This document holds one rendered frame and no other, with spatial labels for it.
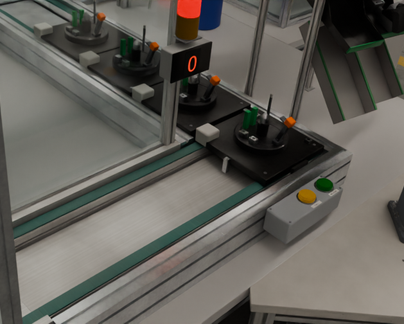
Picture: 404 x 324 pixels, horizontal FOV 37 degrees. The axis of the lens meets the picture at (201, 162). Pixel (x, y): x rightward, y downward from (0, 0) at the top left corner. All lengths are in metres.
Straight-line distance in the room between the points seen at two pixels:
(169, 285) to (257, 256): 0.25
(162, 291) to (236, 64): 1.14
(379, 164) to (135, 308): 0.90
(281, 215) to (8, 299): 0.68
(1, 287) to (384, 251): 0.94
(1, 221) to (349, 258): 0.89
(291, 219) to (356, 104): 0.51
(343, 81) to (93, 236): 0.83
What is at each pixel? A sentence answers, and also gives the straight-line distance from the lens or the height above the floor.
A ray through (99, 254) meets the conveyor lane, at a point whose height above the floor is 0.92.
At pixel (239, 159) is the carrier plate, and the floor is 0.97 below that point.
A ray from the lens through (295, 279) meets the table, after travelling 1.35.
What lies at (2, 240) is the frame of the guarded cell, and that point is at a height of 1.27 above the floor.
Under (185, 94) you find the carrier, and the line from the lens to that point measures 1.66.
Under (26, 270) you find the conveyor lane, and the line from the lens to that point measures 1.24.
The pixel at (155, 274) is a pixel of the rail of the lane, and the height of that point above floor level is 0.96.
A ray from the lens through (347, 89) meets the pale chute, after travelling 1.72.
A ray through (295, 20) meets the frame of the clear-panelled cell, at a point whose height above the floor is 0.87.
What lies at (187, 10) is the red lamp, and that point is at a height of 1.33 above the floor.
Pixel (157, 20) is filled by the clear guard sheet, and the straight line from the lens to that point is 1.31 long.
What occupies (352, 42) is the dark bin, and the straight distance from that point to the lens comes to 1.61.
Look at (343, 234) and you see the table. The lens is 1.50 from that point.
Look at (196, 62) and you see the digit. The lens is 1.37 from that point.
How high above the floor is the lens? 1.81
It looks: 36 degrees down
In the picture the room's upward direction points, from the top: 8 degrees clockwise
